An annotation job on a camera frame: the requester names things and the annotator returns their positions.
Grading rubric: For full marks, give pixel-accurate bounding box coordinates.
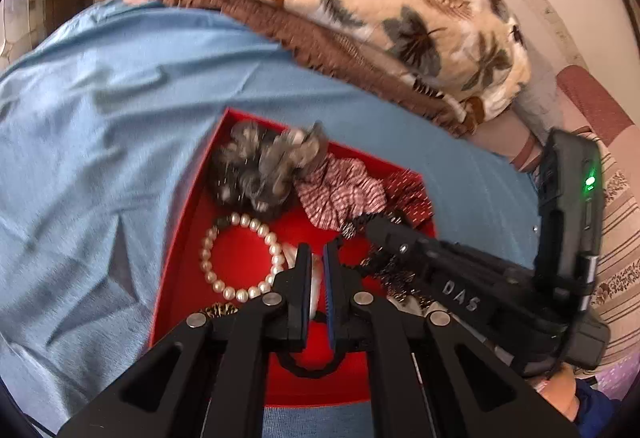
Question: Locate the white patterned scrunchie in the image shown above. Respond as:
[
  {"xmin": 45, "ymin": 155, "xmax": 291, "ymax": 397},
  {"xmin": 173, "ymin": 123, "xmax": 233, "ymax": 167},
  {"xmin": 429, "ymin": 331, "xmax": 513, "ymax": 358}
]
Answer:
[{"xmin": 280, "ymin": 253, "xmax": 328, "ymax": 321}]

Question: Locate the black ruffled scrunchie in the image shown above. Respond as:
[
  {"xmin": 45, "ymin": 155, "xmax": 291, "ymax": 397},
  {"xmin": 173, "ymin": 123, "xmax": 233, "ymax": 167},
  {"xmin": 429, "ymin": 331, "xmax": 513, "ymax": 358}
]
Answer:
[{"xmin": 350, "ymin": 210, "xmax": 408, "ymax": 281}]

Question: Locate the large pearl bracelet green bead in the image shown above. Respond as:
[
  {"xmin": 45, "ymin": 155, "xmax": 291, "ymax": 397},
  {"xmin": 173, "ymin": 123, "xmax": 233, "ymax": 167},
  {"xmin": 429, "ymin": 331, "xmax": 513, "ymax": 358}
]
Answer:
[{"xmin": 199, "ymin": 213, "xmax": 286, "ymax": 303}]

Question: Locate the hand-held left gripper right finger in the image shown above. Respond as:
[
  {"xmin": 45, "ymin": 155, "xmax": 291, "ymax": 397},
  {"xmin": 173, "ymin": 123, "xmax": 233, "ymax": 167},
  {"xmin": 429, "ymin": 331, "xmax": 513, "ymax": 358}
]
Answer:
[{"xmin": 322, "ymin": 243, "xmax": 583, "ymax": 438}]

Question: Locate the small gold hair tie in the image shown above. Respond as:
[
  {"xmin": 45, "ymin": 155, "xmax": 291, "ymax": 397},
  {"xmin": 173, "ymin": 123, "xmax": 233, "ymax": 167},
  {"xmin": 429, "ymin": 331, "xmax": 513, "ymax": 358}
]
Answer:
[{"xmin": 200, "ymin": 302, "xmax": 238, "ymax": 321}]

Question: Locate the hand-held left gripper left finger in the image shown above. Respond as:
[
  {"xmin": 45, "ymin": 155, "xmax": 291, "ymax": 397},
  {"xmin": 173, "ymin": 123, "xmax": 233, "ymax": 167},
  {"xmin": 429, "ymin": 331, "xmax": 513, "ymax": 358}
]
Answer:
[{"xmin": 57, "ymin": 244, "xmax": 313, "ymax": 438}]

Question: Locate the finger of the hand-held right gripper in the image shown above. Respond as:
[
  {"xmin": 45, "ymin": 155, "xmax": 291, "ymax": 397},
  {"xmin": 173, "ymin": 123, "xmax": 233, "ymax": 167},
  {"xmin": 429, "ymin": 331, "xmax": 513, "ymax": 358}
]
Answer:
[{"xmin": 365, "ymin": 214, "xmax": 437, "ymax": 269}]

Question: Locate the red tray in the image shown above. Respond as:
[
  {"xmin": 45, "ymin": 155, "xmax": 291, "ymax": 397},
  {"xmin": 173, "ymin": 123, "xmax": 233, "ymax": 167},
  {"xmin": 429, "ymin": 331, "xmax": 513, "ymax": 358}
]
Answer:
[{"xmin": 148, "ymin": 106, "xmax": 441, "ymax": 409}]

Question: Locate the red polka dot scrunchie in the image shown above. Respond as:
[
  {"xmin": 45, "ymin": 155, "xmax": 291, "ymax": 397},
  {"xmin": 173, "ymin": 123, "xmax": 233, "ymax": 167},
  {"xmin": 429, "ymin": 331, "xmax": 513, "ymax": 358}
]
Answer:
[{"xmin": 382, "ymin": 169, "xmax": 435, "ymax": 225}]

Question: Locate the red checked scrunchie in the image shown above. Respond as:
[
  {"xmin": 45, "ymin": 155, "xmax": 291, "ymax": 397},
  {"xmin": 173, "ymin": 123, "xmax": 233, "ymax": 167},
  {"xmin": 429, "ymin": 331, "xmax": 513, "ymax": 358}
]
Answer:
[{"xmin": 294, "ymin": 158, "xmax": 388, "ymax": 231}]

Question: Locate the striped floral pillow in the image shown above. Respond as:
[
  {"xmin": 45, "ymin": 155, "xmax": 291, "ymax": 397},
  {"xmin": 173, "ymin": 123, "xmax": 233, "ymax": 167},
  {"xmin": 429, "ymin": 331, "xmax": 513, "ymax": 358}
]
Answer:
[{"xmin": 575, "ymin": 133, "xmax": 640, "ymax": 369}]

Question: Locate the person's right hand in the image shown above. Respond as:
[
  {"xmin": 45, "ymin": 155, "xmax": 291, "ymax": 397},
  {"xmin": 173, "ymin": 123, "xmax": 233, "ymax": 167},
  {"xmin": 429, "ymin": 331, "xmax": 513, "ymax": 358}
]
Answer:
[{"xmin": 530, "ymin": 364, "xmax": 584, "ymax": 425}]

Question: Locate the black hair tie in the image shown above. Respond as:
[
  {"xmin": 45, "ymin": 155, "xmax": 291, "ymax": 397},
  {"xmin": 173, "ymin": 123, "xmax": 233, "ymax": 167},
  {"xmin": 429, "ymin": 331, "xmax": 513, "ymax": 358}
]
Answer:
[{"xmin": 270, "ymin": 347, "xmax": 347, "ymax": 381}]

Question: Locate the brown fur scrunchie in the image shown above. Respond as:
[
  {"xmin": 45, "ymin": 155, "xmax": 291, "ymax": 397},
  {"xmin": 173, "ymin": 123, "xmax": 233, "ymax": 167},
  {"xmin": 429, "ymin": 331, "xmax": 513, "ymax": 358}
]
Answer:
[{"xmin": 209, "ymin": 120, "xmax": 331, "ymax": 221}]

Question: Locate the brown quilt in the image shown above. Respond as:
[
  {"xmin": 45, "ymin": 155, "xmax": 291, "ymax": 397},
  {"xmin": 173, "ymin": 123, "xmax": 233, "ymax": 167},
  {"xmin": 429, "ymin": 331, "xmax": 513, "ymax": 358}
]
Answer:
[{"xmin": 140, "ymin": 0, "xmax": 481, "ymax": 139}]

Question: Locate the blue blanket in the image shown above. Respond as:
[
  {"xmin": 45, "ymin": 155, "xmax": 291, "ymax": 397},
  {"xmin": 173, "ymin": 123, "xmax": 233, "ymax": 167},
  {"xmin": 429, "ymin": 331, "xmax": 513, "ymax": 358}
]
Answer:
[{"xmin": 0, "ymin": 0, "xmax": 543, "ymax": 438}]

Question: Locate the pink bed sheet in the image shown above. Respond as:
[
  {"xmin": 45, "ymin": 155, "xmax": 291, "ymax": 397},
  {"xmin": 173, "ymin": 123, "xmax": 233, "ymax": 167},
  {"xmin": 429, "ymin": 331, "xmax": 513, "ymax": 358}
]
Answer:
[{"xmin": 480, "ymin": 65, "xmax": 636, "ymax": 173}]

